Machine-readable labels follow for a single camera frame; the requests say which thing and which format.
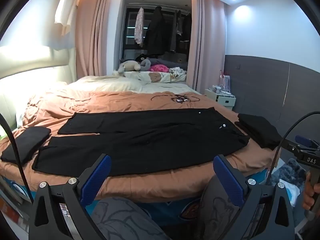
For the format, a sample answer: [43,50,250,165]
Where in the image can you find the cream pillow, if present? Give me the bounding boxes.
[67,75,143,92]

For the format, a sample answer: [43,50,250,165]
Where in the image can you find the black pants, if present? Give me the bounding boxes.
[234,113,283,152]
[32,107,250,177]
[0,127,52,165]

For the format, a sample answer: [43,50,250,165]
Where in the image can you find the grey plush toy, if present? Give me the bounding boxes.
[139,59,152,72]

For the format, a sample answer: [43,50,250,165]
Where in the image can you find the white wire rack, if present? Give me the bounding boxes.
[219,70,232,94]

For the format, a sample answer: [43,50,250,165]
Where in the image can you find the beige plush toy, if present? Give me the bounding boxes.
[113,59,141,76]

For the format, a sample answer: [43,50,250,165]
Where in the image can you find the pink curtain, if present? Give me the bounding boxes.
[74,0,124,83]
[186,0,228,95]

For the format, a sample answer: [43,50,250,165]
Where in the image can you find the white hanging garment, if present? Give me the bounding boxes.
[54,0,81,36]

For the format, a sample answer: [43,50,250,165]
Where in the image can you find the floral hanging garment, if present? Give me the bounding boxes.
[134,7,145,47]

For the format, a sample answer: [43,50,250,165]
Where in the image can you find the orange blanket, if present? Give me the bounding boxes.
[0,90,278,203]

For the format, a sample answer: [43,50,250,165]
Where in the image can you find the person's right leg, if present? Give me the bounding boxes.
[196,174,263,240]

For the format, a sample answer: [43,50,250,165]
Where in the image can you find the person's leg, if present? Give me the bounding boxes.
[196,174,263,240]
[91,196,170,240]

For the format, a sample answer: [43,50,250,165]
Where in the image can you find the bear print pillow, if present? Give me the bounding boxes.
[124,70,187,84]

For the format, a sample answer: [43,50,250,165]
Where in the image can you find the black hanging coat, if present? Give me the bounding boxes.
[144,5,167,57]

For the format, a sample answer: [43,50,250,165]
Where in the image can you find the grey fluffy rug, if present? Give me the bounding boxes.
[270,157,310,208]

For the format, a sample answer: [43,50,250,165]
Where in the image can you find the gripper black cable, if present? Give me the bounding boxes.
[265,112,320,185]
[0,112,34,205]

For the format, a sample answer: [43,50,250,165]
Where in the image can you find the white patterned cloth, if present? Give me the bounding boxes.
[169,67,187,77]

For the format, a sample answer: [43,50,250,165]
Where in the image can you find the person's left leg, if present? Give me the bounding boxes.
[91,196,170,240]

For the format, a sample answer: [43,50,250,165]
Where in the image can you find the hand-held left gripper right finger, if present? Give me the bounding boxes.
[213,154,295,240]

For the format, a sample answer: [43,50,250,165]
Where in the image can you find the tangled black cable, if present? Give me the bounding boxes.
[150,94,200,103]

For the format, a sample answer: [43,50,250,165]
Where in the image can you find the folded black pants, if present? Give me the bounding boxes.
[234,113,283,152]
[0,127,52,165]

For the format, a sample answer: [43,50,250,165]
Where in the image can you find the cream padded headboard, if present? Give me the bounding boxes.
[0,45,77,128]

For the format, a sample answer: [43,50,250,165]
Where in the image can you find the dark hanging clothes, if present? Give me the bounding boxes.
[170,9,192,53]

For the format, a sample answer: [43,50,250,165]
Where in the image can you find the blue printed bed sheet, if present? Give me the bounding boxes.
[0,167,269,224]

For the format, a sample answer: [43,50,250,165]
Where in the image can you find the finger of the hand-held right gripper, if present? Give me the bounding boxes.
[281,135,320,155]

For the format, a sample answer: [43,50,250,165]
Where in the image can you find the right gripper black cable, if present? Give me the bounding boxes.
[265,112,320,185]

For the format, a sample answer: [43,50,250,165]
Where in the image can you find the white plastic bag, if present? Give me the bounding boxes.
[277,179,300,207]

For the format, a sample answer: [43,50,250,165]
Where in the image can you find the dark grey cushion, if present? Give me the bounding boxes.
[150,58,188,70]

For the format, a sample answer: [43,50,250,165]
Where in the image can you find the white nightstand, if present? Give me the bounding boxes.
[204,88,237,110]

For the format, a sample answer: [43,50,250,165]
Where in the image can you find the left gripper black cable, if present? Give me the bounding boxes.
[0,112,34,205]

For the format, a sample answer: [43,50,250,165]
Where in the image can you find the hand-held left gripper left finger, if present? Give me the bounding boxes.
[29,154,112,240]

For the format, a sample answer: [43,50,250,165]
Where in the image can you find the person's right hand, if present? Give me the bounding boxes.
[302,171,320,210]

